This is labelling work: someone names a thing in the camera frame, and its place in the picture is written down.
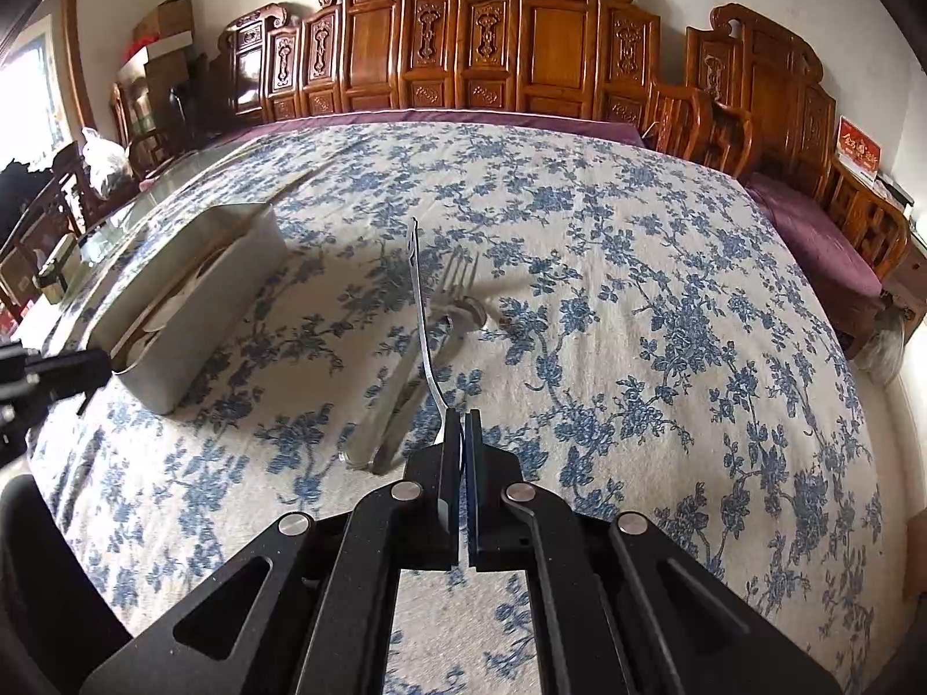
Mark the purple table cloth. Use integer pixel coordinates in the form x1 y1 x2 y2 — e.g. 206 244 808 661
206 108 645 153

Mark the wooden side table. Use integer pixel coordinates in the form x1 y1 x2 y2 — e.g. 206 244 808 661
879 228 927 320

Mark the dark wooden chair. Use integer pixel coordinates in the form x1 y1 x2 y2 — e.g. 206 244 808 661
108 83 175 176
0 141 98 320

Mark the red framed sign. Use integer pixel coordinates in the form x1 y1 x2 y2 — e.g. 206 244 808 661
836 116 883 167

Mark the carved wooden bench back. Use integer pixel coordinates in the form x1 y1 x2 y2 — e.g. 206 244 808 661
300 0 465 117
684 3 841 175
221 3 305 124
459 0 663 127

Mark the wooden bench armrest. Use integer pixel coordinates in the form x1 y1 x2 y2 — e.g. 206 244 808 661
826 159 910 283

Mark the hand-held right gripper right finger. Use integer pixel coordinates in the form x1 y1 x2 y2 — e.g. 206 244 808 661
465 409 845 695

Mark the stainless steel spoon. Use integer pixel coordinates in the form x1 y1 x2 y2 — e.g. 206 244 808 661
369 297 490 477

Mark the clear plastic bag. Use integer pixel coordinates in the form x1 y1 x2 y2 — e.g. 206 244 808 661
858 308 910 385
79 128 135 196

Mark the blue floral tablecloth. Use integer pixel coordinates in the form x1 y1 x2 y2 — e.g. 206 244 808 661
25 119 910 695

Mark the thin stainless steel utensil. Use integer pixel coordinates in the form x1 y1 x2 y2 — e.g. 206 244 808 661
407 215 461 450

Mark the bright window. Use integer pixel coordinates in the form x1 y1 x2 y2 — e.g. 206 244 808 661
0 36 66 160

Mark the white ceramic spoon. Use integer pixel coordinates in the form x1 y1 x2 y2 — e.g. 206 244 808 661
148 253 222 330
119 319 173 372

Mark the stainless steel fork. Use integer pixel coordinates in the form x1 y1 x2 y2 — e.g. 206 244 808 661
339 247 480 468

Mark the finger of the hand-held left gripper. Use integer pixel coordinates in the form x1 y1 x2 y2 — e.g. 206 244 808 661
21 347 113 414

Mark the pale wooden chopstick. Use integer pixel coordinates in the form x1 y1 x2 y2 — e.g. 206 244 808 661
126 221 254 349

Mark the purple bench cushion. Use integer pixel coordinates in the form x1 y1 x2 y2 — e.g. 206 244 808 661
744 172 886 299

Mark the wooden armchair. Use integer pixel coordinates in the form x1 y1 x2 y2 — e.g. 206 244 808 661
648 83 716 160
706 101 754 178

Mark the brown cardboard box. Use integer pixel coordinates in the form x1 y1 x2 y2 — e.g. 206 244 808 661
143 49 198 113
132 0 195 48

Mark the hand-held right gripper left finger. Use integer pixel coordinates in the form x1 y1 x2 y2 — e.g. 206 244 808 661
79 409 465 695

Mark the grey rectangular utensil tray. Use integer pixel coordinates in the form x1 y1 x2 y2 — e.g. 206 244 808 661
83 203 291 417

